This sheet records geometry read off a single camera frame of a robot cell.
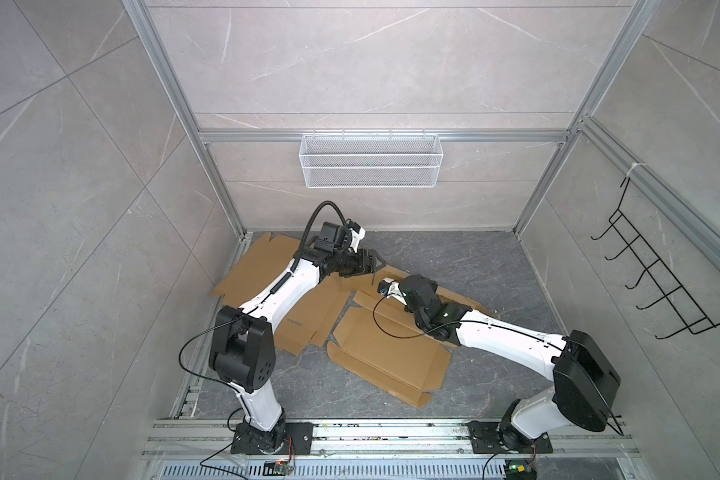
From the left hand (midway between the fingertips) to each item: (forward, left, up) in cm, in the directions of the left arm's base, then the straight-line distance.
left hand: (377, 259), depth 84 cm
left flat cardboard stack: (-8, +22, -21) cm, 32 cm away
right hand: (-4, -12, -3) cm, 13 cm away
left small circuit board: (-47, +26, -22) cm, 58 cm away
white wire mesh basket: (+36, -3, +9) cm, 37 cm away
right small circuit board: (-49, -32, -21) cm, 62 cm away
